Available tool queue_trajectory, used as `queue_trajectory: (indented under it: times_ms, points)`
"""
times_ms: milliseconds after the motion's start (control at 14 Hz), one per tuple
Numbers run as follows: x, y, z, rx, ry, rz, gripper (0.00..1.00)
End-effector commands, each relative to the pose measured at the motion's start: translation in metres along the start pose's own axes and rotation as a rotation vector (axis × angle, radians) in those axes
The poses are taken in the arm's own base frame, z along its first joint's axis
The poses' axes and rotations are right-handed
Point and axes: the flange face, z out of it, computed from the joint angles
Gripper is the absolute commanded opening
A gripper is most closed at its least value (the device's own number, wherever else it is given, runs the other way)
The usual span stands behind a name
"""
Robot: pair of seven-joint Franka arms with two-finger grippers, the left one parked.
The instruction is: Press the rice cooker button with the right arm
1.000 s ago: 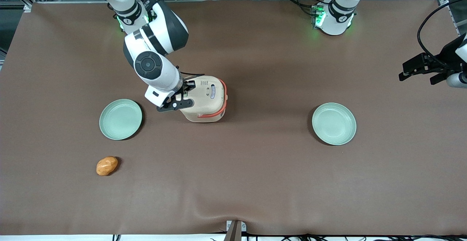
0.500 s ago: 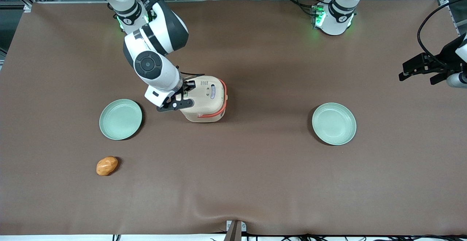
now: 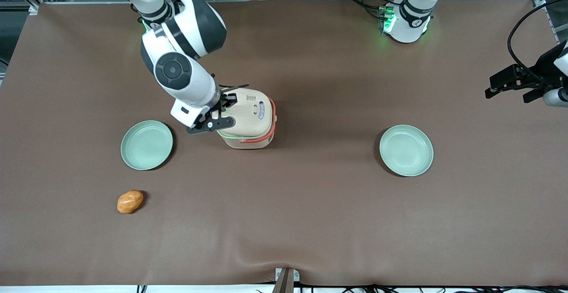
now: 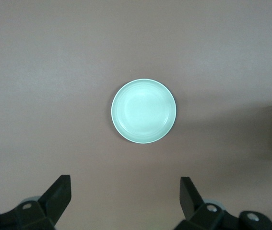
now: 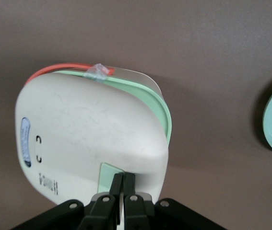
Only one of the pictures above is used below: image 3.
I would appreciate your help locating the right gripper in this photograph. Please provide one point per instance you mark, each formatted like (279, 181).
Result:
(226, 101)

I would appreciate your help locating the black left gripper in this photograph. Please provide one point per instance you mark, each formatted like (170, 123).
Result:
(542, 67)

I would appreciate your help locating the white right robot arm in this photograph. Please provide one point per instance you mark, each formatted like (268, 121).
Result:
(177, 71)

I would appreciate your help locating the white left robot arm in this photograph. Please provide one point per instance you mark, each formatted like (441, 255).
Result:
(410, 13)

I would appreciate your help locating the pale green round plate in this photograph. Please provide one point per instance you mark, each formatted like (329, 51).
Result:
(147, 145)
(406, 150)

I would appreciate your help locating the orange-brown potato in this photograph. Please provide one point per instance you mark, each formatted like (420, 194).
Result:
(130, 201)

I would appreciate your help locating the control box with green light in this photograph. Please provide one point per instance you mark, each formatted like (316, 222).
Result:
(387, 20)

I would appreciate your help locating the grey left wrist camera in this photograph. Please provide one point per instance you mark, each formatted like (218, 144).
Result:
(557, 97)

